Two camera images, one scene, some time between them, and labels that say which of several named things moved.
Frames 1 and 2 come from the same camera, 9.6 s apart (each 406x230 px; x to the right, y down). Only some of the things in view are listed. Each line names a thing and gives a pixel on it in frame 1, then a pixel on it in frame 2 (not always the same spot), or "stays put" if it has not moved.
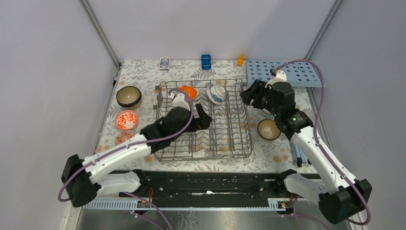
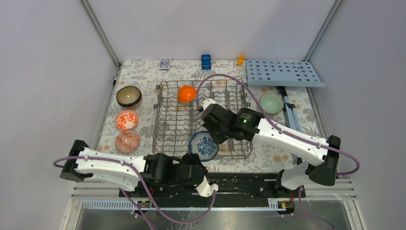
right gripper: (257, 88) -> (218, 140)
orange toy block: (241, 60) stays put
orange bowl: (191, 91) stays put
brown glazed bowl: (128, 96) stays put
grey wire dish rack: (229, 134) stays put
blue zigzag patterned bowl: (124, 135) stays put
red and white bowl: (126, 120) stays put
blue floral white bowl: (216, 93) -> (201, 143)
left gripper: (203, 121) -> (193, 158)
